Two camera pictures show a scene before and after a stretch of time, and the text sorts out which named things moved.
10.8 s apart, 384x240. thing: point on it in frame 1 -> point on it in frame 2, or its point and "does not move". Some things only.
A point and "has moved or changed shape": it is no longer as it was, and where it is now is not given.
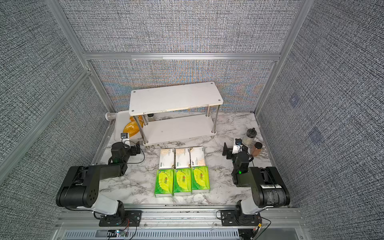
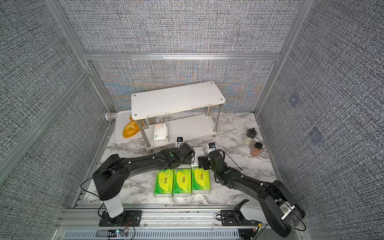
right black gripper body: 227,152 -> 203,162
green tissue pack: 200,181 does not move
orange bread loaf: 131,127 does not move
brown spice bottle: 256,149 does not move
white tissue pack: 166,160 has moved or changed shape
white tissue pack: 197,156 does not move
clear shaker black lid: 248,139 does not move
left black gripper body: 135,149 -> 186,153
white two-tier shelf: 176,113 does not move
